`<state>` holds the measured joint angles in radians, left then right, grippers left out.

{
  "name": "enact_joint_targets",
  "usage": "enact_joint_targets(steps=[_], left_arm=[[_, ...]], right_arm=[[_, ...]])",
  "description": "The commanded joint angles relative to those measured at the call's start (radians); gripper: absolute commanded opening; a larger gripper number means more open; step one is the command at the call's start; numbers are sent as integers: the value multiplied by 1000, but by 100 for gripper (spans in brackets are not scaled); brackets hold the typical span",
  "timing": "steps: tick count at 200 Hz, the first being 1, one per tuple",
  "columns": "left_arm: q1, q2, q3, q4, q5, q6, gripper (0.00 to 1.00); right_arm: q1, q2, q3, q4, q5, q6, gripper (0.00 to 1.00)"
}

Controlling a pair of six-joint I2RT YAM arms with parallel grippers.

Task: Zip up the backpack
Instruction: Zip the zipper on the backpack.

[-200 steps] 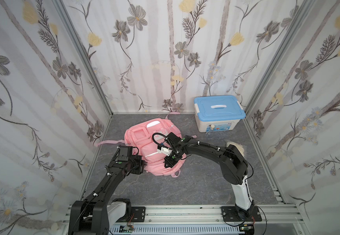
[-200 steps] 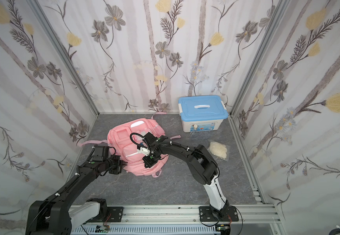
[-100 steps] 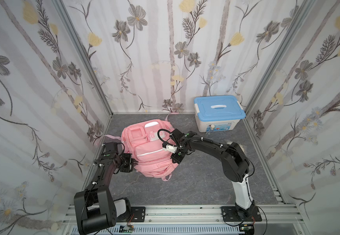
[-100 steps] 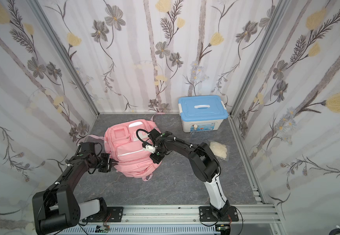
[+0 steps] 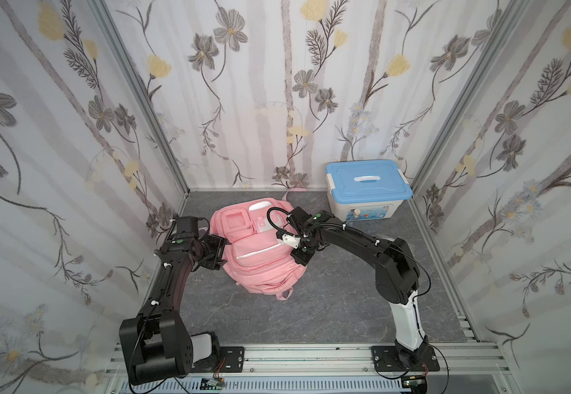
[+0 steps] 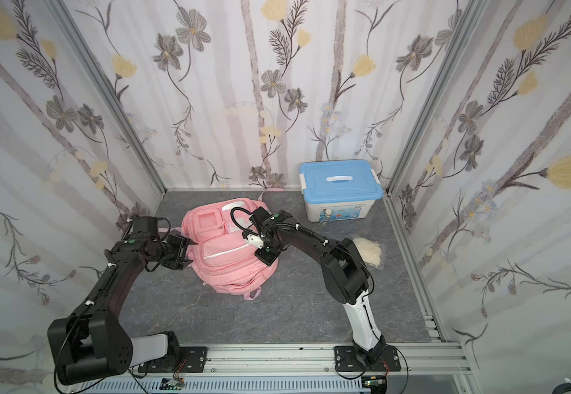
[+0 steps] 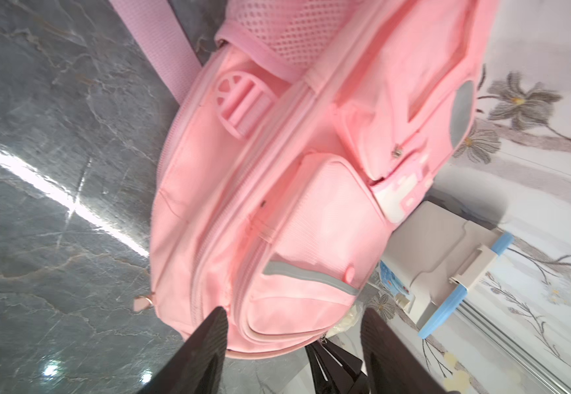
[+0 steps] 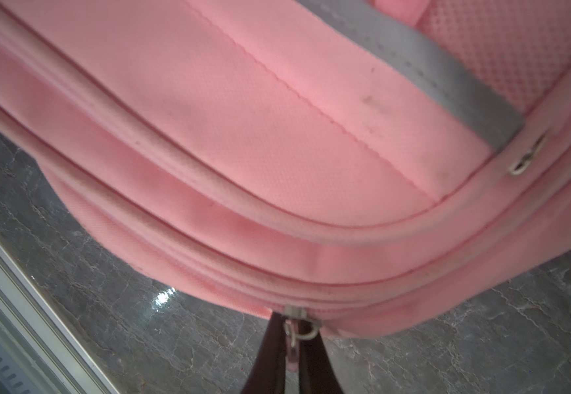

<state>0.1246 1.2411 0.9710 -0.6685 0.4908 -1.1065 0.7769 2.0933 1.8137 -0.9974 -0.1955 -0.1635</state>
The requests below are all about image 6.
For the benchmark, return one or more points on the white slotted cable duct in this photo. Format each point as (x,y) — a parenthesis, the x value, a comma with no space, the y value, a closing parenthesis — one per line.
(330,384)

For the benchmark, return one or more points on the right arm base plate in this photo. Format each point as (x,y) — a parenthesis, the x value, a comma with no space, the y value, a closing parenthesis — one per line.
(353,359)

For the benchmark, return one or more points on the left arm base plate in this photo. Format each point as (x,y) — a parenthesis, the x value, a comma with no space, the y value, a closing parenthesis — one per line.
(185,360)

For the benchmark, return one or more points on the glass flask with stopper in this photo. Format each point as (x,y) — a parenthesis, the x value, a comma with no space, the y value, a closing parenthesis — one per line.
(325,217)

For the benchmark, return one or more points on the white box with blue lid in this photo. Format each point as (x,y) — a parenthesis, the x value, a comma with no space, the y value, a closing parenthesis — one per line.
(348,187)

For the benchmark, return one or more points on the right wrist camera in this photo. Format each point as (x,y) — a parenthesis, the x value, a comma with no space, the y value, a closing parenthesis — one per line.
(255,241)

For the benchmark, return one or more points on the pink backpack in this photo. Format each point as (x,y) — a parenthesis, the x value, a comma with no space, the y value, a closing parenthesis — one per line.
(221,257)

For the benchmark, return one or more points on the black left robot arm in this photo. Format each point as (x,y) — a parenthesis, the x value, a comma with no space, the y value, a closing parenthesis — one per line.
(90,343)

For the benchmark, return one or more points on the aluminium front rail frame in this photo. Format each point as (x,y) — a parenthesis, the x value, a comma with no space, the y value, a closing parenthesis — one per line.
(426,367)

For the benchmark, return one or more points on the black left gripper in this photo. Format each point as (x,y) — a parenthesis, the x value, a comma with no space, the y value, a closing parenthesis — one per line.
(181,243)

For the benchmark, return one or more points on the plastic bag of white gloves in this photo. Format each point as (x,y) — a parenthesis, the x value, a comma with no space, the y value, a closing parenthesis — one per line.
(372,253)

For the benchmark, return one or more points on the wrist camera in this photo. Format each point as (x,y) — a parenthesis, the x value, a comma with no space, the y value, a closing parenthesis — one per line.
(145,225)
(255,241)

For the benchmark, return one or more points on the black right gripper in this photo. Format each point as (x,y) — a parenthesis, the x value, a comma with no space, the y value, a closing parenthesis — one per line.
(268,253)

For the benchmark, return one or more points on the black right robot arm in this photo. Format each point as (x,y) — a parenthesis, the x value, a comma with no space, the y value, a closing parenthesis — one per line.
(345,275)

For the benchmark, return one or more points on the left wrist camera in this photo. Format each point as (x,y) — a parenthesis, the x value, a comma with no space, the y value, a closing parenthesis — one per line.
(145,225)

